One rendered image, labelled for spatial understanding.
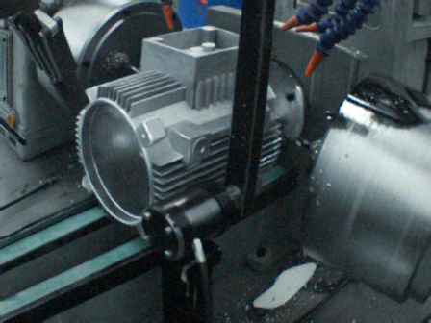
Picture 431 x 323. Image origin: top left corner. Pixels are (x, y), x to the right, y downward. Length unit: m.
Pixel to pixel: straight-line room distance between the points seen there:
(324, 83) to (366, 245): 0.31
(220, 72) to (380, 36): 0.31
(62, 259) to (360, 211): 0.40
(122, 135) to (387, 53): 0.43
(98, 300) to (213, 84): 0.30
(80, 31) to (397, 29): 0.53
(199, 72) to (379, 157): 0.23
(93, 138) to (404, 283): 0.45
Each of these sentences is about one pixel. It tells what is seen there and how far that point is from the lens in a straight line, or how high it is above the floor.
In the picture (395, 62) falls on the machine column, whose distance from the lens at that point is 0.82.
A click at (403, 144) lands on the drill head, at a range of 0.50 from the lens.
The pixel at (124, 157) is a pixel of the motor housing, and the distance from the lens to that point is 0.73.
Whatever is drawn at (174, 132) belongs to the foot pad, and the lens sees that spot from 0.58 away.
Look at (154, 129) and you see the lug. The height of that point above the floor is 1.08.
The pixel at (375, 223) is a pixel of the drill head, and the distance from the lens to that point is 0.50.
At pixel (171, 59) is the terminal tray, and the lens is 0.63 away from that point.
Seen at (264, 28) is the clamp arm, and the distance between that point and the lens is 0.50.
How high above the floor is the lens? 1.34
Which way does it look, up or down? 30 degrees down
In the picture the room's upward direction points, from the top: 5 degrees clockwise
